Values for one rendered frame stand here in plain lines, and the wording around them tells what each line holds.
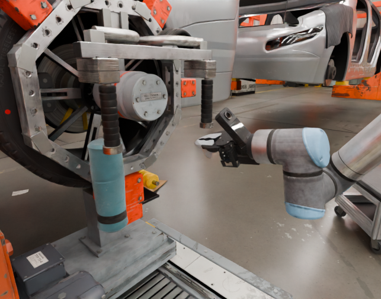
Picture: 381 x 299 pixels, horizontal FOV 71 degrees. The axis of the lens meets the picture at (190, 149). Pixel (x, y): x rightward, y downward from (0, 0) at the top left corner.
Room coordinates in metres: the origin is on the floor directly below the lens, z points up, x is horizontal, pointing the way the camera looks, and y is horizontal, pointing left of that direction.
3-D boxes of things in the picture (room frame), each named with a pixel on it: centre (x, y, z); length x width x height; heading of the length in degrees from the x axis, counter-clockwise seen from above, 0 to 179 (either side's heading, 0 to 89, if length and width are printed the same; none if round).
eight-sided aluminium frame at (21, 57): (0.85, 0.24, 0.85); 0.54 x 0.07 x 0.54; 138
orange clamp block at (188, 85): (1.09, 0.03, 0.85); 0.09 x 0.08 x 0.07; 138
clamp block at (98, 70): (0.59, 0.20, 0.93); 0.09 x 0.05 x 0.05; 48
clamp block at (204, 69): (0.84, -0.03, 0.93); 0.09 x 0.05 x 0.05; 48
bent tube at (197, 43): (0.85, 0.08, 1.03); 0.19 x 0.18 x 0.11; 48
